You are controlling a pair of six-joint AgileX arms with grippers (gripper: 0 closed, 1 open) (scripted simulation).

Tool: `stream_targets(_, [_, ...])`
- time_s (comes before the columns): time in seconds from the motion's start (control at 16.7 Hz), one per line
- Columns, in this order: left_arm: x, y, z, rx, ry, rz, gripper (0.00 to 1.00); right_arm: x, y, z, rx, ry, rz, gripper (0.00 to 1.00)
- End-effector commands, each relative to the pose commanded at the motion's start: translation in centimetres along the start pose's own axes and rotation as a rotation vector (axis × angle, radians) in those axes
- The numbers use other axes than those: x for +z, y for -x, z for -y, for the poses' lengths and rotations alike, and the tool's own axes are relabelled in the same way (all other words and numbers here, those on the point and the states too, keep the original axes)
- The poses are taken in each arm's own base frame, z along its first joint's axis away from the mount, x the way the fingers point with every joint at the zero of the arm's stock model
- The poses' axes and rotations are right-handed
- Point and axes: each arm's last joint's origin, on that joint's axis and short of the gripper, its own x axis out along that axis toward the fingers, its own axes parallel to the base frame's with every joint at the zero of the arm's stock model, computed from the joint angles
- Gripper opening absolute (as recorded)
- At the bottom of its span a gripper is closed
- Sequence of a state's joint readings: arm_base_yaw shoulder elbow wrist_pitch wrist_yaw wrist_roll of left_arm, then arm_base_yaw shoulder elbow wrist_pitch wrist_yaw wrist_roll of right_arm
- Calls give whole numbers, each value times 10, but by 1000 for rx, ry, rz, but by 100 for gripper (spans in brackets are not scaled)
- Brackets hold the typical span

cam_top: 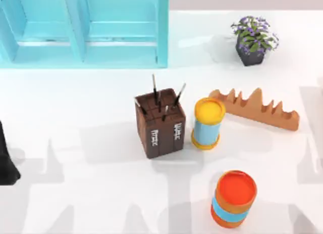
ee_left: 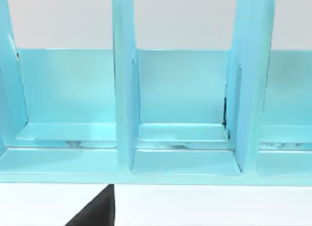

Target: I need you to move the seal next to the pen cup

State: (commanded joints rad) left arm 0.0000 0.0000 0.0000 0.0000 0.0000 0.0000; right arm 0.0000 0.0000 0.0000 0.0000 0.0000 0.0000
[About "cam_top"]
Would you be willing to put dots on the black pen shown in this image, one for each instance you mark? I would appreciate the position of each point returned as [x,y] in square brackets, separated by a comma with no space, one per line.
[154,88]
[179,93]
[141,107]
[165,112]

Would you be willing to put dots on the brown wooden pen holder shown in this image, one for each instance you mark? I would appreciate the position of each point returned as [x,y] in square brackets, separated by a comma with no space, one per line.
[161,133]

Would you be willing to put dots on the yellow and blue can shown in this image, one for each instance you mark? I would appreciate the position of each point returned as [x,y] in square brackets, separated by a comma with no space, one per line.
[208,122]

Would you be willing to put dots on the light blue rack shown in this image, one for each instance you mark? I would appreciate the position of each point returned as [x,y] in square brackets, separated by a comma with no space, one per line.
[118,29]

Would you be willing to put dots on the jagged brown wooden rack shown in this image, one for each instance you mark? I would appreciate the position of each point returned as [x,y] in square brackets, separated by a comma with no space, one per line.
[265,112]

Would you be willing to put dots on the purple flower plant pot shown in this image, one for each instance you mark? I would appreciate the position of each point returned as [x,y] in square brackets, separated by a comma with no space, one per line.
[252,54]

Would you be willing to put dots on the orange and blue can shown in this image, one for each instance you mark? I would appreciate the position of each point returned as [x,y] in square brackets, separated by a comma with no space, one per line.
[233,201]

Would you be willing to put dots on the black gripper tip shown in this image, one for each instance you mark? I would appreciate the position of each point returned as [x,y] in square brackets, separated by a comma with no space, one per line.
[6,163]

